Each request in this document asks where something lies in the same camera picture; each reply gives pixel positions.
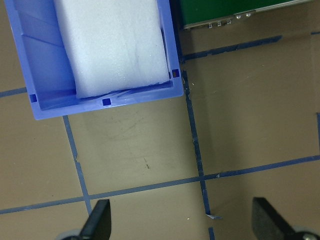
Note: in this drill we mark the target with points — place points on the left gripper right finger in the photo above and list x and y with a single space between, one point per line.
267 223

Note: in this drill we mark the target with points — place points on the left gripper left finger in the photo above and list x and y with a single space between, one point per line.
98 224

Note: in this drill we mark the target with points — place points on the blue bin left side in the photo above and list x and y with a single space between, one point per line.
48 74

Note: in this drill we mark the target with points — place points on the white foam pad left bin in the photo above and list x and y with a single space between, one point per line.
112 45

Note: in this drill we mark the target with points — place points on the green conveyor belt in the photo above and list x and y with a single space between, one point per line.
210 13

